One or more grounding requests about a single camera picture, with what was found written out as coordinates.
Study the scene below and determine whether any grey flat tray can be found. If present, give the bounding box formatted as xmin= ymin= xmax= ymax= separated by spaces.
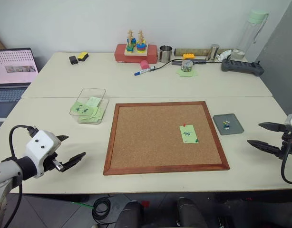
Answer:
xmin=212 ymin=113 xmax=245 ymax=136

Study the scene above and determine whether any wood framed cork board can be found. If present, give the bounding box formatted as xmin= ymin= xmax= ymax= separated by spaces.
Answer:
xmin=103 ymin=101 xmax=231 ymax=176

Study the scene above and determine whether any black handheld controller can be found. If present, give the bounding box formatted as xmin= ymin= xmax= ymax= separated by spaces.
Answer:
xmin=221 ymin=58 xmax=265 ymax=77

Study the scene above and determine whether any red rectangular block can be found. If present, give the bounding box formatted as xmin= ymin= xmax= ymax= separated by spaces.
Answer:
xmin=114 ymin=43 xmax=158 ymax=64

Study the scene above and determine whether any grey laptop with pink screen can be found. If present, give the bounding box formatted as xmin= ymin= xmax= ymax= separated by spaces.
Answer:
xmin=0 ymin=47 xmax=40 ymax=120

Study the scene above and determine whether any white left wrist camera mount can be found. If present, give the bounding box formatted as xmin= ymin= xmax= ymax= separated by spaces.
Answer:
xmin=25 ymin=130 xmax=62 ymax=179

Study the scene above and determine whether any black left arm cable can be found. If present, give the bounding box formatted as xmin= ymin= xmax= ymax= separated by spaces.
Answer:
xmin=9 ymin=124 xmax=40 ymax=162

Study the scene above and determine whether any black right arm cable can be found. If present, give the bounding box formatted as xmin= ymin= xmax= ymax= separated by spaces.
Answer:
xmin=280 ymin=140 xmax=292 ymax=185

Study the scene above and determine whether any metal mug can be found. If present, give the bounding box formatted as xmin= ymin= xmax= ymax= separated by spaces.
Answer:
xmin=157 ymin=45 xmax=174 ymax=64

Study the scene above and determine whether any green thin cable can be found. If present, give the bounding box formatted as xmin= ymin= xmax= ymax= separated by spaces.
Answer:
xmin=71 ymin=200 xmax=95 ymax=209

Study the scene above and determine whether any wooden ring stacking toy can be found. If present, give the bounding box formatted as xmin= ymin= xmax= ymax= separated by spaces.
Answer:
xmin=123 ymin=29 xmax=149 ymax=58

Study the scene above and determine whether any clear bottle with green lid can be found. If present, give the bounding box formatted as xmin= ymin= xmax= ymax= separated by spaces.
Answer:
xmin=238 ymin=9 xmax=270 ymax=59

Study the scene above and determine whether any thin black cable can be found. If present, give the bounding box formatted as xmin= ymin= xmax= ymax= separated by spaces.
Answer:
xmin=149 ymin=59 xmax=185 ymax=71

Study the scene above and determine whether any dark rounded shape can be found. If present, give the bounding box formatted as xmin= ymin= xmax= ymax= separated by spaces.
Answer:
xmin=176 ymin=198 xmax=209 ymax=228
xmin=114 ymin=200 xmax=144 ymax=228

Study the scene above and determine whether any blue whiteboard marker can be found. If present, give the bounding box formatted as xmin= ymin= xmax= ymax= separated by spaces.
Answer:
xmin=133 ymin=66 xmax=157 ymax=77

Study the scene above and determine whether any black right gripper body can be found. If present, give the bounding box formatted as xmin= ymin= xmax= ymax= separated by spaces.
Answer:
xmin=281 ymin=125 xmax=292 ymax=160

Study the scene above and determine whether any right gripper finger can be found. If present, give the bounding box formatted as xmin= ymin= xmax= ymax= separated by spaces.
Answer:
xmin=246 ymin=139 xmax=283 ymax=160
xmin=258 ymin=122 xmax=285 ymax=133

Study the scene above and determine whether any green sticky note pile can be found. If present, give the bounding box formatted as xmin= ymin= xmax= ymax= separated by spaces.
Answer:
xmin=176 ymin=68 xmax=199 ymax=78

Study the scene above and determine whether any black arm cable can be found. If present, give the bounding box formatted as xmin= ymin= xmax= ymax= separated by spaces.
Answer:
xmin=9 ymin=124 xmax=40 ymax=162
xmin=280 ymin=140 xmax=292 ymax=185

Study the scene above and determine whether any small glass jar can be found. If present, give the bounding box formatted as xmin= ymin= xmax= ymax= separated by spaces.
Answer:
xmin=230 ymin=48 xmax=245 ymax=60

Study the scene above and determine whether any patterned tape roll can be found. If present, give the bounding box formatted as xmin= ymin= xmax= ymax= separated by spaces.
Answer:
xmin=181 ymin=59 xmax=193 ymax=73

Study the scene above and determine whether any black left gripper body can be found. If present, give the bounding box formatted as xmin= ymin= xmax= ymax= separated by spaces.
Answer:
xmin=42 ymin=152 xmax=66 ymax=172

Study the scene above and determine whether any clear plastic box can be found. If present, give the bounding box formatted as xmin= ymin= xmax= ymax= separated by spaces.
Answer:
xmin=70 ymin=87 xmax=110 ymax=125

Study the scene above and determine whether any shiny metal cylinder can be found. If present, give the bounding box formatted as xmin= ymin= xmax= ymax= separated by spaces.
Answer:
xmin=208 ymin=43 xmax=220 ymax=61

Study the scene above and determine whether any grey partition panel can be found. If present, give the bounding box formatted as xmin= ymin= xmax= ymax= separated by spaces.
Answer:
xmin=254 ymin=0 xmax=292 ymax=115

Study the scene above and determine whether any white crumpled object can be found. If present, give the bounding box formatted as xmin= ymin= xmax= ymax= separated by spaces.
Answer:
xmin=215 ymin=49 xmax=233 ymax=61

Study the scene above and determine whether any grey usb hub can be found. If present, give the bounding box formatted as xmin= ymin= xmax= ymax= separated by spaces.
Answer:
xmin=171 ymin=59 xmax=207 ymax=67

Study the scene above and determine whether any black coiled cable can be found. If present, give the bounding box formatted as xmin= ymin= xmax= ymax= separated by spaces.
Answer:
xmin=92 ymin=197 xmax=112 ymax=220

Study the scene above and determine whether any long brown bar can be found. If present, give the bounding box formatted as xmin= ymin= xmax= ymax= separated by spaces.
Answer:
xmin=174 ymin=47 xmax=233 ymax=57

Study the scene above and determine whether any green note with large writing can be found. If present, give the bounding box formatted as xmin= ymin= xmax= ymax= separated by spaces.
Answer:
xmin=70 ymin=101 xmax=98 ymax=117

